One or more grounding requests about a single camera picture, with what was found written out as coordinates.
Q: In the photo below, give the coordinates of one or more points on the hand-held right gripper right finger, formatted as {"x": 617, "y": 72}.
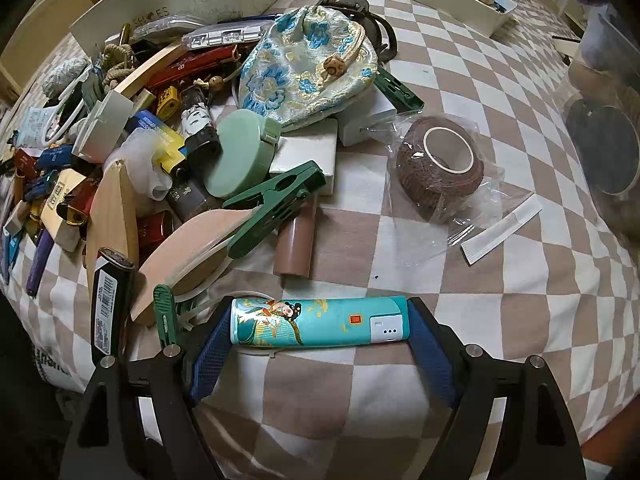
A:
{"x": 430, "y": 355}

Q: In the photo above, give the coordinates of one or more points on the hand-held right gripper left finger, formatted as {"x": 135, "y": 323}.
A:
{"x": 212, "y": 355}

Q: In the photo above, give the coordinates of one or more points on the teal printed lighter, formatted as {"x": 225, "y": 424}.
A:
{"x": 320, "y": 322}

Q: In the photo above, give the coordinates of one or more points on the dark green clothes peg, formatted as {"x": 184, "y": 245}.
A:
{"x": 400, "y": 90}
{"x": 165, "y": 310}
{"x": 280, "y": 195}

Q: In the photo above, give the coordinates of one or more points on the black barcode box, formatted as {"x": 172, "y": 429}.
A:
{"x": 107, "y": 310}

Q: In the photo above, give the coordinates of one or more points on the curved pale wooden piece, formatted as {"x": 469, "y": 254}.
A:
{"x": 190, "y": 240}

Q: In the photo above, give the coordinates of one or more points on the brown cylinder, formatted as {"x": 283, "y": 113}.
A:
{"x": 295, "y": 245}

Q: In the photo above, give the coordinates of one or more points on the red lighter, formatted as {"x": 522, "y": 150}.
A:
{"x": 155, "y": 230}

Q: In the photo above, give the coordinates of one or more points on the white paper strip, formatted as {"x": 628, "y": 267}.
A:
{"x": 505, "y": 227}

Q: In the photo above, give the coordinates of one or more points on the pointed wooden board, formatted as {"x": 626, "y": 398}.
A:
{"x": 112, "y": 220}

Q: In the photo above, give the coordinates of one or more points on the brown wrapped tape roll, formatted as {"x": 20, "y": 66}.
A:
{"x": 415, "y": 180}

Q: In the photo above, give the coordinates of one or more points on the black lighter gold cap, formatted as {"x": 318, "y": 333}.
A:
{"x": 75, "y": 215}

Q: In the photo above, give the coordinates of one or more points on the mint green round compact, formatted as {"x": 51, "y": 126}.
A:
{"x": 235, "y": 160}

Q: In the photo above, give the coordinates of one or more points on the purple lighter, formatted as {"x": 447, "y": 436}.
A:
{"x": 40, "y": 260}

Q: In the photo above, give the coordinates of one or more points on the bag of white cotton balls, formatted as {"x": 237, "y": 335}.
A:
{"x": 140, "y": 160}

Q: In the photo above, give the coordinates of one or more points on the cream tissue pack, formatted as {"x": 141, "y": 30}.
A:
{"x": 55, "y": 192}

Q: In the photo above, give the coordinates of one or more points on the black silver printed lighter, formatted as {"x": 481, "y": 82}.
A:
{"x": 197, "y": 120}

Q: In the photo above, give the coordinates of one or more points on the blue yellow printed pack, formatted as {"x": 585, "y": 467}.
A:
{"x": 150, "y": 125}

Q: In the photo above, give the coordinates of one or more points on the blue metallic tube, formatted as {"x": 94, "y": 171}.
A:
{"x": 55, "y": 156}

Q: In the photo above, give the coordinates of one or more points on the yellow black lighter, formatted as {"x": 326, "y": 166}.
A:
{"x": 168, "y": 102}

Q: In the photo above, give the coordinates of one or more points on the grey slotted plastic holder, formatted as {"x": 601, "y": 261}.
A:
{"x": 105, "y": 120}

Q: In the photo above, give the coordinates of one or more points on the clear plastic storage bin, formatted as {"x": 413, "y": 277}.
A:
{"x": 605, "y": 150}

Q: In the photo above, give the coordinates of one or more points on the pale blue printed sachet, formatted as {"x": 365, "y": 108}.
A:
{"x": 37, "y": 125}

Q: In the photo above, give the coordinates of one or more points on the wooden bar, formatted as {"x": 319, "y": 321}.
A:
{"x": 145, "y": 72}

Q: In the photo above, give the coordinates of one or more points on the red metallic printed tube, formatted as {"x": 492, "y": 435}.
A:
{"x": 200, "y": 62}

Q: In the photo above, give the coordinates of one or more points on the white grey knitted bundle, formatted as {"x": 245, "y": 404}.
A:
{"x": 65, "y": 75}

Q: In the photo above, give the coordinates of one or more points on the long clear plastic case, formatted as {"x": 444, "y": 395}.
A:
{"x": 225, "y": 37}

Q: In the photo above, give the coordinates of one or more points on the cardboard pieces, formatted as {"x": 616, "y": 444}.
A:
{"x": 567, "y": 45}

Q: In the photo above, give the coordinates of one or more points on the black hair claw clip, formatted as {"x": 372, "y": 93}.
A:
{"x": 350, "y": 4}

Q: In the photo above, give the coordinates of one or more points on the long wooden bedside shelf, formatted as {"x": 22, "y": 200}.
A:
{"x": 45, "y": 25}

